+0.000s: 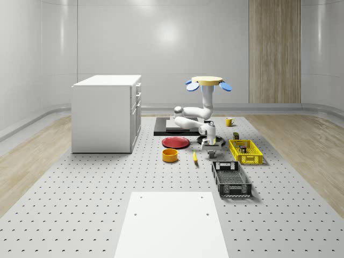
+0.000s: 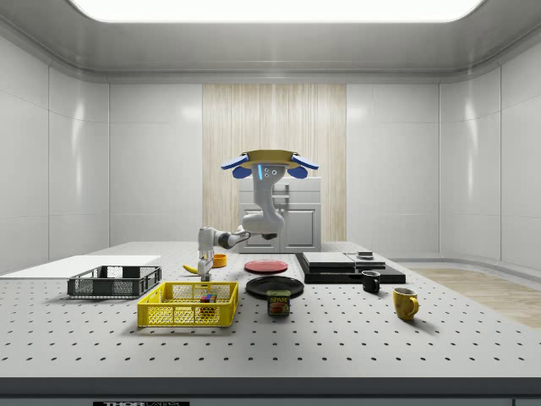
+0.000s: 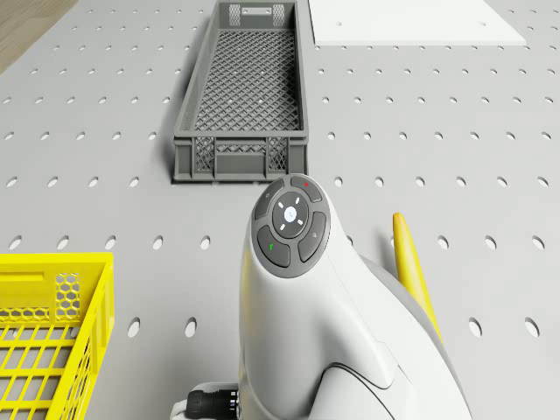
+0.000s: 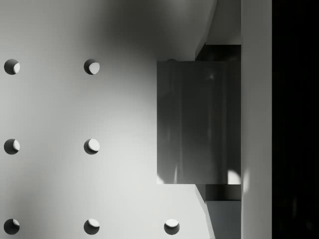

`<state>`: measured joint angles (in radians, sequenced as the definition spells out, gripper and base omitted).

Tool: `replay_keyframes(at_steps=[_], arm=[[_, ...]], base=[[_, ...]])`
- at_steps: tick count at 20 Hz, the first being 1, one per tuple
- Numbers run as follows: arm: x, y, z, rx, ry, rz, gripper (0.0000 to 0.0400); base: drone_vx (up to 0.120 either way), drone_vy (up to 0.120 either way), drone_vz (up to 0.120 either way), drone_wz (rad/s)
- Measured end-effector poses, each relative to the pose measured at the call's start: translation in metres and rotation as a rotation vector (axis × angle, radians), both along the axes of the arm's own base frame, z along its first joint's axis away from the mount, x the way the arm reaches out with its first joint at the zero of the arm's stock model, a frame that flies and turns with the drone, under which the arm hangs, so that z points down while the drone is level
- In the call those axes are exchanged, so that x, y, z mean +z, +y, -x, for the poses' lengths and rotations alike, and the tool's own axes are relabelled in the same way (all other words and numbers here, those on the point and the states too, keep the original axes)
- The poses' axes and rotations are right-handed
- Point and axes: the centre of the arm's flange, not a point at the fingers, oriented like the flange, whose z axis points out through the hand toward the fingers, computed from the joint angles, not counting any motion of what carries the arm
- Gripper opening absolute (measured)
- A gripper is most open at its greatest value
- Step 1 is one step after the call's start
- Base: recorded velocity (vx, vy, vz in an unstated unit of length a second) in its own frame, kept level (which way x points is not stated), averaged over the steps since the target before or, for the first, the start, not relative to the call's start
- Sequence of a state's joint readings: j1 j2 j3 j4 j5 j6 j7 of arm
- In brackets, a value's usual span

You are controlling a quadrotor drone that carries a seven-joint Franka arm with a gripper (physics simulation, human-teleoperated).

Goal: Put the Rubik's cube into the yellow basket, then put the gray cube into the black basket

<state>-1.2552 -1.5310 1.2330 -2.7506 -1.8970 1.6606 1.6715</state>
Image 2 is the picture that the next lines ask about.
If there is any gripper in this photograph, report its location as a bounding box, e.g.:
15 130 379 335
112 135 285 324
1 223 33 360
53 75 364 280
197 250 216 283

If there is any puzzle cube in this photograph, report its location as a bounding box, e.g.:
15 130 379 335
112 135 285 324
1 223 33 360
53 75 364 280
199 292 219 317

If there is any black plate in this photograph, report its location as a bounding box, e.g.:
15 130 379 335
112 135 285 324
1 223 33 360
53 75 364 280
244 276 306 299

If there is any red plate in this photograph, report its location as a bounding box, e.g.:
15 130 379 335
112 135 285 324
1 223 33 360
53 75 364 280
243 258 289 274

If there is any yellow basket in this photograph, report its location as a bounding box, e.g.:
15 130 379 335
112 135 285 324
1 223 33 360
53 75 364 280
136 281 240 328

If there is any flat-sided can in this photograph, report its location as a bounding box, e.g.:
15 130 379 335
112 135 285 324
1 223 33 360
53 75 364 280
265 289 292 317

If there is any white cabinet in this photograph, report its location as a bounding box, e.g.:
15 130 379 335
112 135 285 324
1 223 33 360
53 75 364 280
238 176 323 255

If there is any dark grey basket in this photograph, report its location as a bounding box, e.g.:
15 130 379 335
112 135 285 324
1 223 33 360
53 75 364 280
66 265 163 300

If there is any black stove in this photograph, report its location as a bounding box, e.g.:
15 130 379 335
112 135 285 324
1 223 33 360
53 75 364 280
293 250 407 285

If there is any drone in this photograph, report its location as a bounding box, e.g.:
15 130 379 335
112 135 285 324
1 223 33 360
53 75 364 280
220 149 320 181

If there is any white board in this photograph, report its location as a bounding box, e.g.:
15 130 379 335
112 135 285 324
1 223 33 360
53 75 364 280
0 255 163 279

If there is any black mug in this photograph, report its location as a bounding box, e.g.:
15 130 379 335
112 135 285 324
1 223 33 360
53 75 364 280
361 270 382 294

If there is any yellow mug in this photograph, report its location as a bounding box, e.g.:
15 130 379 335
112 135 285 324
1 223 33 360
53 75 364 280
392 287 421 321

